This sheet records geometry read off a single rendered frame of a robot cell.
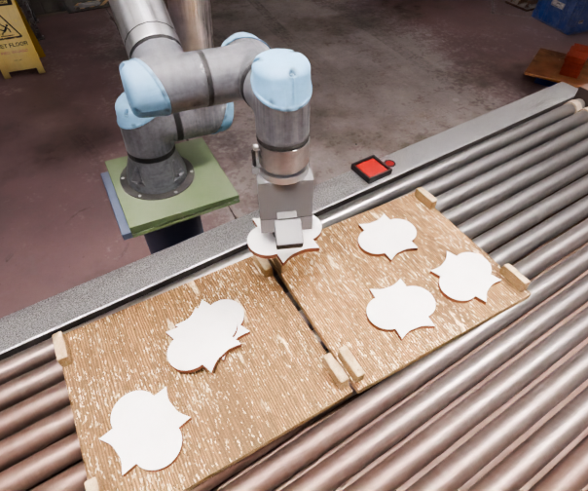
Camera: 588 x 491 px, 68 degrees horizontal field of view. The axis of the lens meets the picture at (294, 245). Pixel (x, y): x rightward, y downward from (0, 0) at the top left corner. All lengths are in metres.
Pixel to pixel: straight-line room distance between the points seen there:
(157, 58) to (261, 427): 0.55
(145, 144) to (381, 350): 0.69
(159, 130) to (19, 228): 1.73
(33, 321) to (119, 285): 0.16
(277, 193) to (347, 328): 0.30
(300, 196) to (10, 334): 0.61
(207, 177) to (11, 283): 1.46
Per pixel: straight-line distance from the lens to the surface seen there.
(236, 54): 0.65
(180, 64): 0.63
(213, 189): 1.14
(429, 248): 0.97
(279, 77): 0.55
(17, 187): 2.99
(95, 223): 2.54
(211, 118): 1.08
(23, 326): 0.98
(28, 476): 0.83
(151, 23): 0.68
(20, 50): 4.17
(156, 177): 1.13
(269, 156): 0.61
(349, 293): 0.86
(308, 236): 0.75
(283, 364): 0.77
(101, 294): 0.96
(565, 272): 1.07
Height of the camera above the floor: 1.62
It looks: 48 degrees down
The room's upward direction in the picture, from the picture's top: straight up
